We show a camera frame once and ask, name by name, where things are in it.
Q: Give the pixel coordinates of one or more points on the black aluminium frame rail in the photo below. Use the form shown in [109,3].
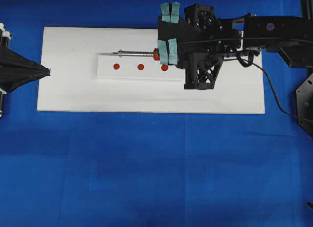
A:
[307,9]

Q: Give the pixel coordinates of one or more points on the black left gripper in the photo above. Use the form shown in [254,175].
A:
[15,70]

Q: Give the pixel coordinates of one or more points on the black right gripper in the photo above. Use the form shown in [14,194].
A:
[201,55]

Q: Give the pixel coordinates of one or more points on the blue table cloth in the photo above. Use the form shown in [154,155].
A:
[139,169]

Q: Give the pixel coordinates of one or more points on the red soldering iron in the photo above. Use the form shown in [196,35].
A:
[134,53]

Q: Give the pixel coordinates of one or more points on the small white plate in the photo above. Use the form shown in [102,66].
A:
[136,68]

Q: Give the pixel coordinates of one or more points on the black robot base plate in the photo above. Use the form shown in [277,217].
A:
[304,99]

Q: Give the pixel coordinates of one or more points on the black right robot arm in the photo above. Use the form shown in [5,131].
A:
[289,36]

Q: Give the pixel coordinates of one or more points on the large white board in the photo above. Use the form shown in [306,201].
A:
[71,54]

